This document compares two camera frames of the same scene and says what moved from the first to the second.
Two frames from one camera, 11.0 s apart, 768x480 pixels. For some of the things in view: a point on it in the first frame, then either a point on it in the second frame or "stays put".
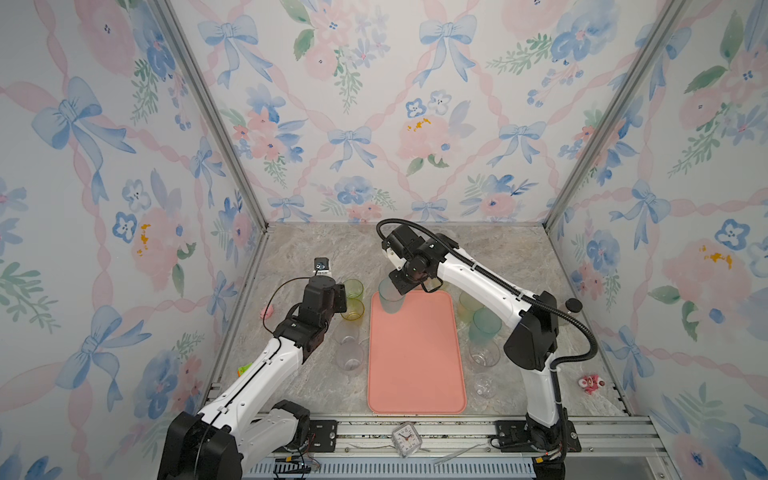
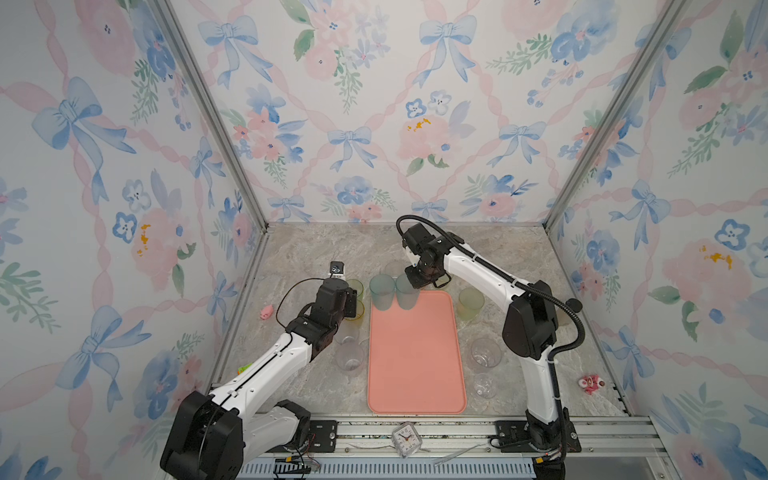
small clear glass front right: x=485 y=385 stays put
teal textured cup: x=485 y=327 -> x=407 y=296
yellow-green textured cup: x=467 y=306 stays put
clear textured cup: x=487 y=354 stays put
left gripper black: x=340 y=298 -> x=350 y=303
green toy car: x=242 y=369 stays put
